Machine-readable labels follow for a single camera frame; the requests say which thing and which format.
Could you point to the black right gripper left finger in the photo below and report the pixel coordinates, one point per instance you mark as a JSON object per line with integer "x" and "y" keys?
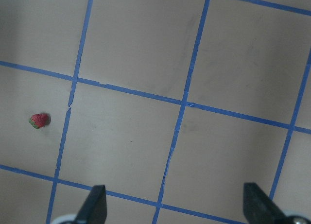
{"x": 94, "y": 208}

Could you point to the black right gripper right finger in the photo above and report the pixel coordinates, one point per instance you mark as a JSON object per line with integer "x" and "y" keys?
{"x": 258, "y": 208}

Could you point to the red strawberry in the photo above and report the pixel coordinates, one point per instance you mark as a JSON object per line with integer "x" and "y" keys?
{"x": 38, "y": 121}

